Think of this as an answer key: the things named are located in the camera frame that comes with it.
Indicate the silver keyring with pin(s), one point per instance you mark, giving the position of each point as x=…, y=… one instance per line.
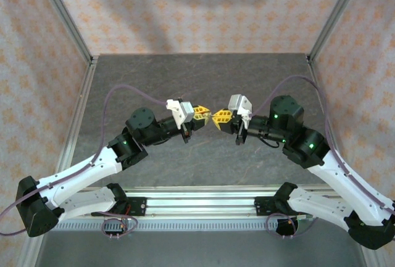
x=211, y=115

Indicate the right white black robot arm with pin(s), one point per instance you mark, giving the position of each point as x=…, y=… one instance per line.
x=339, y=180

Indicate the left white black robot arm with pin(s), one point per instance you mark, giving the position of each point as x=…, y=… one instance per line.
x=77, y=171

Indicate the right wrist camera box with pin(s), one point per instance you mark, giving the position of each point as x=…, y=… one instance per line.
x=239, y=103

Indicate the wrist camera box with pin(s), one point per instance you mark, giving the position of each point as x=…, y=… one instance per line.
x=239, y=103
x=180, y=111

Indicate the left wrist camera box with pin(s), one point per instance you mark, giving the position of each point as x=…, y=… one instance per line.
x=180, y=111

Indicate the aluminium table side rail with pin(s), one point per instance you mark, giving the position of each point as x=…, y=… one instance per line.
x=321, y=94
x=80, y=103

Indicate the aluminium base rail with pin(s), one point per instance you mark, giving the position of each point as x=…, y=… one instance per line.
x=200, y=202

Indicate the aluminium frame post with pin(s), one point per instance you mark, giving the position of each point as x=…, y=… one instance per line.
x=336, y=14
x=66, y=17

